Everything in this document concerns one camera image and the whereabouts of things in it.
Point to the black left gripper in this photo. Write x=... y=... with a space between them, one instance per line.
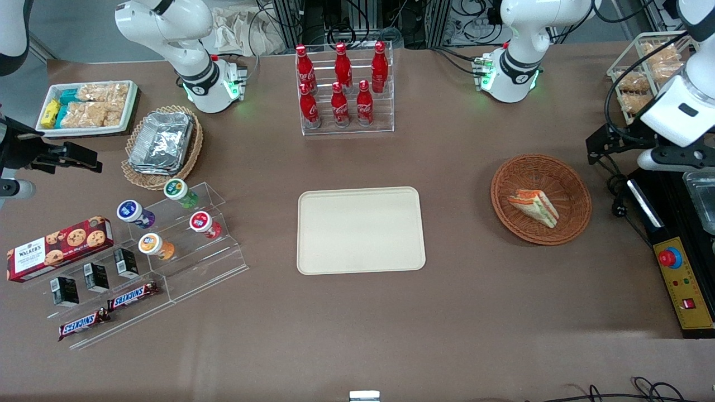
x=626 y=138

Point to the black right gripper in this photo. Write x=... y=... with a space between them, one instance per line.
x=21 y=149

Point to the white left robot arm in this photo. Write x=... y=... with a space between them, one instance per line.
x=522 y=33

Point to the arm base connector block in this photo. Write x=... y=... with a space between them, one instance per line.
x=237 y=78

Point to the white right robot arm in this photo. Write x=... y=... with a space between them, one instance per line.
x=167 y=28

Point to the brown round wicker basket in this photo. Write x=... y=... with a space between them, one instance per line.
x=567 y=184

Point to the white rectangular snack tray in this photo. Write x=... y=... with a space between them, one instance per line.
x=131 y=106

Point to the aluminium foil tray stack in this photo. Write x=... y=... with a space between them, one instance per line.
x=162 y=142

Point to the triangular sandwich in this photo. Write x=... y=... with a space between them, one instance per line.
x=533 y=206

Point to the light oval wicker basket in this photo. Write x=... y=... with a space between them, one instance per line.
x=192 y=151

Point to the beige plastic serving tray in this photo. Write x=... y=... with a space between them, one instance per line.
x=360 y=230

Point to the teal snack packet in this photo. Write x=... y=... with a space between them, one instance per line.
x=61 y=117
x=68 y=97

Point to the wrapped rice cracker pack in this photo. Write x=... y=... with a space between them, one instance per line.
x=84 y=114
x=114 y=114
x=103 y=92

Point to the packaged bread pastry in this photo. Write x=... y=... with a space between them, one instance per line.
x=662 y=54
x=667 y=72
x=634 y=82
x=634 y=103

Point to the yellow snack packet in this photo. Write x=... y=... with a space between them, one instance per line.
x=50 y=113

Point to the silver metal bar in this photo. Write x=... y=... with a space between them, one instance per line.
x=645 y=202

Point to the purple lid gum jar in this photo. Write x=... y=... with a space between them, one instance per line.
x=129 y=211

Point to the red Walkers cookie box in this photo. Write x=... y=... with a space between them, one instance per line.
x=61 y=248

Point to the clear plastic container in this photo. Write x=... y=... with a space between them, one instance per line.
x=702 y=201

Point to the green lid gum jar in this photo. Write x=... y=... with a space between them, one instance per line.
x=176 y=190

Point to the orange lid gum jar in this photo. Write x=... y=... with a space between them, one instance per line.
x=149 y=244

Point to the small black box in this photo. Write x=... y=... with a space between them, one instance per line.
x=65 y=291
x=126 y=263
x=96 y=277

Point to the red lid gum jar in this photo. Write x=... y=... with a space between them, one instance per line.
x=200 y=221

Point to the Snickers chocolate bar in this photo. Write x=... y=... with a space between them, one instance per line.
x=84 y=324
x=133 y=296

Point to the yellow emergency stop control box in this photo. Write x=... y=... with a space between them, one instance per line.
x=684 y=290

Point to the clear acrylic stepped stand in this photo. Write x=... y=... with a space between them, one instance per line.
x=128 y=324
x=218 y=262

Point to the white plastic bag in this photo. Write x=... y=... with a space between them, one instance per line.
x=234 y=30

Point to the red cola bottle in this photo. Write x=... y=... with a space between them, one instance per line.
x=365 y=107
x=380 y=68
x=339 y=109
x=309 y=109
x=305 y=70
x=343 y=67

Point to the clear acrylic bottle rack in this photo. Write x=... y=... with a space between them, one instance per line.
x=346 y=129

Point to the aluminium frame rack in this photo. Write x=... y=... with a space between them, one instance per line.
x=441 y=22
x=290 y=22

